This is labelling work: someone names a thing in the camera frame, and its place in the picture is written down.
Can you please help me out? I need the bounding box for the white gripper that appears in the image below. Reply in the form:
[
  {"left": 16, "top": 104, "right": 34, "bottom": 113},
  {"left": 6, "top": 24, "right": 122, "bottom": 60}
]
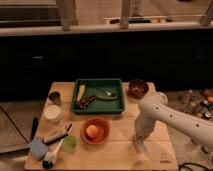
[{"left": 134, "top": 113, "right": 156, "bottom": 142}]

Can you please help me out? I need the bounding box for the light blue towel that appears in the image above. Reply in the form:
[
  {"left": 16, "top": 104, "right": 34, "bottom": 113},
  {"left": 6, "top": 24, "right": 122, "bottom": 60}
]
[{"left": 133, "top": 139, "right": 148, "bottom": 153}]

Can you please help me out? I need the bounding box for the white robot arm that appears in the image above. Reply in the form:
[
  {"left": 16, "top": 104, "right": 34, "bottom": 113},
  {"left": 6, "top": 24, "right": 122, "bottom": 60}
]
[{"left": 134, "top": 92, "right": 213, "bottom": 151}]

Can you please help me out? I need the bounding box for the dark red bowl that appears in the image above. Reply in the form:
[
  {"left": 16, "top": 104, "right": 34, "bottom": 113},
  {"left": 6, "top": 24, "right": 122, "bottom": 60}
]
[{"left": 127, "top": 79, "right": 149, "bottom": 99}]

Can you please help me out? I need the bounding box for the orange plate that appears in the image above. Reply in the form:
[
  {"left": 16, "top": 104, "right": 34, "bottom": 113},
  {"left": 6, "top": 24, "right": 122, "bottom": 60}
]
[{"left": 80, "top": 117, "right": 110, "bottom": 145}]

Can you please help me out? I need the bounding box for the orange ball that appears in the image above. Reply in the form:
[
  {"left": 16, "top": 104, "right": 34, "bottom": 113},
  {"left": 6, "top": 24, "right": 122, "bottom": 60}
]
[{"left": 86, "top": 125, "right": 99, "bottom": 138}]

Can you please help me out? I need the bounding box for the green cucumber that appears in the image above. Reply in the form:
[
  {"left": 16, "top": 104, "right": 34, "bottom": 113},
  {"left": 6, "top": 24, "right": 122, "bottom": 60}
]
[{"left": 87, "top": 88, "right": 118, "bottom": 101}]

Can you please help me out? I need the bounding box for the green plastic tray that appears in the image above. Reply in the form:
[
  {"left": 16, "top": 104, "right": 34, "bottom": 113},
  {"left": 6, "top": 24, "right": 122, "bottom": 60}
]
[{"left": 71, "top": 78, "right": 125, "bottom": 115}]

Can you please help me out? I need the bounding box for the dark grape bunch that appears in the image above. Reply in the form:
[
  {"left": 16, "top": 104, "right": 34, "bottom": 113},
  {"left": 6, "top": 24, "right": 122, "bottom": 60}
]
[{"left": 76, "top": 95, "right": 95, "bottom": 109}]

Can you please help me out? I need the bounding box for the yellow corn cob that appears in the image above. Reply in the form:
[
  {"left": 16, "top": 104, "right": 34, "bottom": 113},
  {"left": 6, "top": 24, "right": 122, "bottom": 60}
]
[{"left": 77, "top": 84, "right": 85, "bottom": 101}]

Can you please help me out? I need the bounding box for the green cup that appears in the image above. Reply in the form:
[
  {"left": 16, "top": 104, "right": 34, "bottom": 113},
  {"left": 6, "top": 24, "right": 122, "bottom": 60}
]
[{"left": 62, "top": 135, "right": 77, "bottom": 152}]

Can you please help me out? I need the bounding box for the wooden block brush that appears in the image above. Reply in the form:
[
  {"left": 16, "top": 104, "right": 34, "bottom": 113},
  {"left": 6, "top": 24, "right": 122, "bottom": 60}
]
[{"left": 43, "top": 124, "right": 72, "bottom": 145}]

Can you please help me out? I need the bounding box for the white round container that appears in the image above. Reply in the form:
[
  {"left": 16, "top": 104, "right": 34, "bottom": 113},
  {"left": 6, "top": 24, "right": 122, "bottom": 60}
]
[{"left": 44, "top": 105, "right": 61, "bottom": 123}]

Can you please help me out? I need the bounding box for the blue sponge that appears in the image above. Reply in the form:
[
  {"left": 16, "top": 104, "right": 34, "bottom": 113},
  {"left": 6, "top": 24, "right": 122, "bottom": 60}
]
[{"left": 29, "top": 137, "right": 48, "bottom": 160}]

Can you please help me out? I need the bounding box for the black cable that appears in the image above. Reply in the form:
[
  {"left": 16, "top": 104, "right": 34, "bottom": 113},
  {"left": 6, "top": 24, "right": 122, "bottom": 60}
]
[{"left": 178, "top": 161, "right": 211, "bottom": 171}]

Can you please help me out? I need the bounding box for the black handled tool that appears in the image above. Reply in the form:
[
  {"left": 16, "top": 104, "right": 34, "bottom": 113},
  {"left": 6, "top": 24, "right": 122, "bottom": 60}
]
[{"left": 30, "top": 117, "right": 39, "bottom": 141}]

